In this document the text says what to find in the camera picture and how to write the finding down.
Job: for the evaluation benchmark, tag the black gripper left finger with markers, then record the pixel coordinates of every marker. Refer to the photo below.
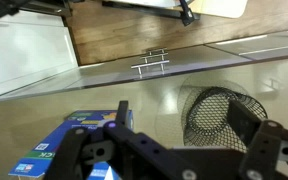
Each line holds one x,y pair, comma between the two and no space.
70,150

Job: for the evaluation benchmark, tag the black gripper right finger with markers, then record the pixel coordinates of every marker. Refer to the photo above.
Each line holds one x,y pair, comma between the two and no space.
267,150

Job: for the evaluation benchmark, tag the blue snack box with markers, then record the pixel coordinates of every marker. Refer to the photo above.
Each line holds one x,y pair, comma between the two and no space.
50,143

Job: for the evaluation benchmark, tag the grey lower drawer cabinet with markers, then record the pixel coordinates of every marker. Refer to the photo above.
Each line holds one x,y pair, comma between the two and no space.
217,56

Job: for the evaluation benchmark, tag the white lower cabinet door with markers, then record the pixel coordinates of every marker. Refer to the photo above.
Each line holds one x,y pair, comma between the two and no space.
24,50

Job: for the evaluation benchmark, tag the black orange bar clamp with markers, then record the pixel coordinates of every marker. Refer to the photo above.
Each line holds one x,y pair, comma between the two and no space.
186,15

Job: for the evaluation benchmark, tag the black aluminium rail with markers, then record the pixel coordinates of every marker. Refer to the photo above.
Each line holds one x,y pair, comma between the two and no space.
144,11

